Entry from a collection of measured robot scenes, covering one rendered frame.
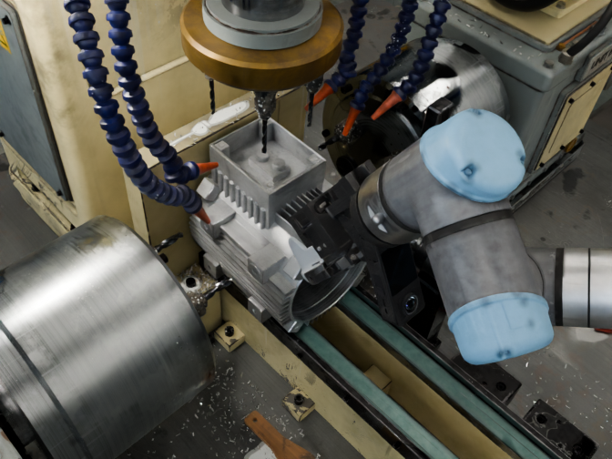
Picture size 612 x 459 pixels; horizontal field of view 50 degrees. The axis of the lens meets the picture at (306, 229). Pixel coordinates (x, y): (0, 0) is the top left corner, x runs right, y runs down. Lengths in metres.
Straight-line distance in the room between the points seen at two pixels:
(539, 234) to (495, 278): 0.83
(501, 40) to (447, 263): 0.66
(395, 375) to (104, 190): 0.51
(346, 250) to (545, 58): 0.55
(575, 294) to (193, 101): 0.63
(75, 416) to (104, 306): 0.11
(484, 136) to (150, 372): 0.42
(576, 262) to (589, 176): 0.88
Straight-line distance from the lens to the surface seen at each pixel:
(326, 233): 0.67
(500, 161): 0.52
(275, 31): 0.70
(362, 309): 0.99
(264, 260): 0.83
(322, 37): 0.73
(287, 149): 0.91
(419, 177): 0.53
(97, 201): 1.01
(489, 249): 0.52
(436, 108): 0.80
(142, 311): 0.71
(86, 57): 0.60
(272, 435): 1.00
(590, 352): 1.21
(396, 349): 0.96
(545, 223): 1.37
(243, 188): 0.85
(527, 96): 1.12
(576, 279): 0.64
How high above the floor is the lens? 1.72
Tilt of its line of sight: 49 degrees down
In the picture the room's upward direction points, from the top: 6 degrees clockwise
